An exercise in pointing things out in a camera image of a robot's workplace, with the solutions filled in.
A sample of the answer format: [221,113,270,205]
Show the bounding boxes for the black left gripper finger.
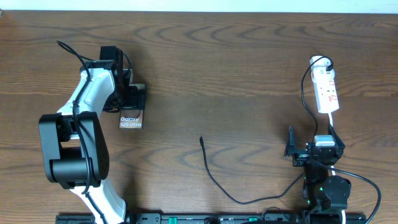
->
[137,84,146,110]
[119,86,132,110]

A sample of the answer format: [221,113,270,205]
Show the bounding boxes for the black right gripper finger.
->
[284,126,308,157]
[328,125,345,156]

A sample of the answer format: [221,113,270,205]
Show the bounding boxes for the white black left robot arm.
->
[39,40,146,223]

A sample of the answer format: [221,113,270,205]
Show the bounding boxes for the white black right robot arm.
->
[284,126,351,223]

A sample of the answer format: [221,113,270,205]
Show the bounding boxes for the white power strip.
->
[310,55,340,114]

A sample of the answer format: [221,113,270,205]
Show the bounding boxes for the black charger cable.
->
[199,55,335,205]

